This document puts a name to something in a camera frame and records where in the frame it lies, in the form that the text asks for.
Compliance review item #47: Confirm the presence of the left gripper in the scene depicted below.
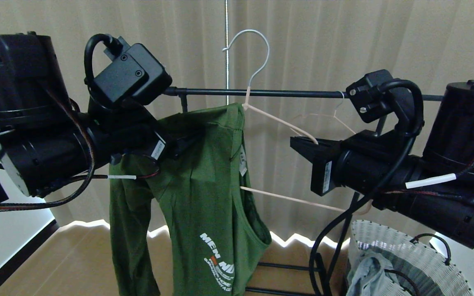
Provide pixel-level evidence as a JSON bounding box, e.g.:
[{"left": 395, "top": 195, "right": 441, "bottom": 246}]
[{"left": 0, "top": 117, "right": 167, "bottom": 198}]

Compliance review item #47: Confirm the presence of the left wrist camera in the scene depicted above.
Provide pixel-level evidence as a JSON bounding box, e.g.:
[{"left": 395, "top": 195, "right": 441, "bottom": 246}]
[{"left": 91, "top": 36, "right": 173, "bottom": 111}]

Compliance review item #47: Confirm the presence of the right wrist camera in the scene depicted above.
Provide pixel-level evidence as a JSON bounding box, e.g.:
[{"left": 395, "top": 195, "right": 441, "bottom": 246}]
[{"left": 346, "top": 70, "right": 410, "bottom": 136}]

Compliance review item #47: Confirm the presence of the white laundry basket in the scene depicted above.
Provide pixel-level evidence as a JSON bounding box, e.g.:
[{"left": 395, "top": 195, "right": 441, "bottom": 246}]
[{"left": 346, "top": 220, "right": 474, "bottom": 296}]

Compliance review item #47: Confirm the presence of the pale grey garment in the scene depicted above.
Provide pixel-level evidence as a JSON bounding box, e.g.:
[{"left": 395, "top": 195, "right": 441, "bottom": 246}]
[{"left": 346, "top": 249, "right": 402, "bottom": 296}]

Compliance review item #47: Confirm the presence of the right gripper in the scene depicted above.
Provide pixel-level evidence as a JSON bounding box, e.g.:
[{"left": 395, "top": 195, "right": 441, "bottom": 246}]
[{"left": 290, "top": 131, "right": 474, "bottom": 249}]

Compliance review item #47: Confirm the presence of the black clothes rack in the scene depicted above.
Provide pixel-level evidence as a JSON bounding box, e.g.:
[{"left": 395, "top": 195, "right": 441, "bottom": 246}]
[{"left": 164, "top": 86, "right": 443, "bottom": 296}]

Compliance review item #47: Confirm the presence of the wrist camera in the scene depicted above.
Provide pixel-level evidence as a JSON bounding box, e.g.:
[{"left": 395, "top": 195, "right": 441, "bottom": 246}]
[
  {"left": 346, "top": 70, "right": 410, "bottom": 136},
  {"left": 91, "top": 36, "right": 173, "bottom": 111}
]

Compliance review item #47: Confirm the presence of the beige curtain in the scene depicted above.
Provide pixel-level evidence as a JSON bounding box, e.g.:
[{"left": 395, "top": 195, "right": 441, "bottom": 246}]
[{"left": 0, "top": 0, "right": 474, "bottom": 251}]

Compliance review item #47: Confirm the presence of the black cable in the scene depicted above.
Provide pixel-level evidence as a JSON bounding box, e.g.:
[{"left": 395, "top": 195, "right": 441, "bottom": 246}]
[
  {"left": 84, "top": 34, "right": 118, "bottom": 99},
  {"left": 309, "top": 79, "right": 425, "bottom": 296}
]

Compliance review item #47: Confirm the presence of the green printed shirt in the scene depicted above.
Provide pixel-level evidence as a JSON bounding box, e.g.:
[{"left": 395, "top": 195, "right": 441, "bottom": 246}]
[{"left": 109, "top": 103, "right": 272, "bottom": 296}]

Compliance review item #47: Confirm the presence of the pink clothes hanger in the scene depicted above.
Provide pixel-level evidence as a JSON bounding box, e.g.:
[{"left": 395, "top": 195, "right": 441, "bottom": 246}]
[
  {"left": 223, "top": 30, "right": 371, "bottom": 215},
  {"left": 290, "top": 91, "right": 357, "bottom": 134}
]

